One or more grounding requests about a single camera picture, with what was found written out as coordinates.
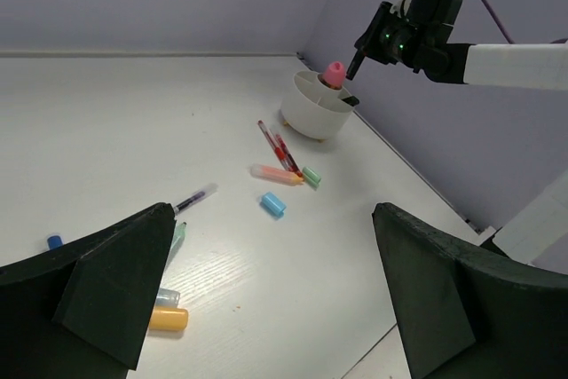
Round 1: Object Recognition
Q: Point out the orange capped highlighter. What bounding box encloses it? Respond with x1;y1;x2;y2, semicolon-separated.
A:
148;306;189;332

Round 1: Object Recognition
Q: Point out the clear blue capped pen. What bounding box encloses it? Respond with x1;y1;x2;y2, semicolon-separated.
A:
46;234;63;250

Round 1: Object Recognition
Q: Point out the dark blue gel pen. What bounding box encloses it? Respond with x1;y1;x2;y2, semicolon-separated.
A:
173;184;218;215

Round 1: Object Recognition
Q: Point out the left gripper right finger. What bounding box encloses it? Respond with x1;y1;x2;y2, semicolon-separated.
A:
372;202;567;378

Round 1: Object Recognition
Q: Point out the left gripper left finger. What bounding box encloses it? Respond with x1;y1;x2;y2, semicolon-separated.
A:
1;202;176;378

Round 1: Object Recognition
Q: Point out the blue marker cap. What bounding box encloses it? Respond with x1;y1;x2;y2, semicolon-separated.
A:
260;192;287;218

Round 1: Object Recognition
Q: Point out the white round pen holder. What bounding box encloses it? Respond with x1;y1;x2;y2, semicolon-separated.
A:
280;70;359;140

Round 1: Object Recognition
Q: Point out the green pastel highlighter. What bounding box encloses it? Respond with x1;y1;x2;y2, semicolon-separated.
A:
166;222;186;266

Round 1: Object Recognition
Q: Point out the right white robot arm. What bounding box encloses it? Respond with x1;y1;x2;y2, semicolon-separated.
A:
346;0;567;91

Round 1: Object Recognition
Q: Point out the red gel pen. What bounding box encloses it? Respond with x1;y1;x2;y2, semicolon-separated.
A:
275;133;304;178
257;120;294;172

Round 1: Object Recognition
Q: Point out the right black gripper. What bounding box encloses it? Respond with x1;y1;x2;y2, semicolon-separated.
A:
354;2;417;65

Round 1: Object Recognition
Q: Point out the orange pastel highlighter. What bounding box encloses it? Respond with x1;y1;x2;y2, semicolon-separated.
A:
249;164;304;186

